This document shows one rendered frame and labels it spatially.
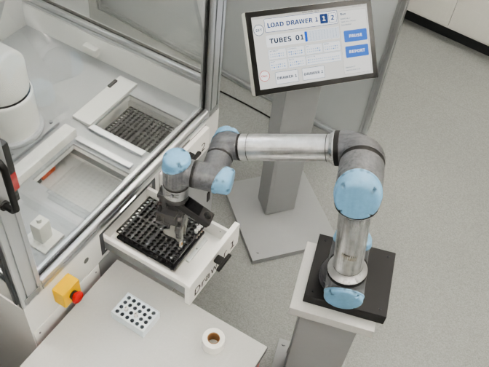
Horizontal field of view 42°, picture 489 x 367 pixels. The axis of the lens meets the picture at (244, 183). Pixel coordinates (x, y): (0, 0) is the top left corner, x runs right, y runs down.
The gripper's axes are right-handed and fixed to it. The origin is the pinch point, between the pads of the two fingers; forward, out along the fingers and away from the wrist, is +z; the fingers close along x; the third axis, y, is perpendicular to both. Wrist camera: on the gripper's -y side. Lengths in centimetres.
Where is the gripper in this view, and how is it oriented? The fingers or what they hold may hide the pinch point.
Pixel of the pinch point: (182, 237)
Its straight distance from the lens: 197.5
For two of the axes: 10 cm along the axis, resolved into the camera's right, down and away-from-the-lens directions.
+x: -2.5, 7.2, -6.5
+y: -9.6, -2.4, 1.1
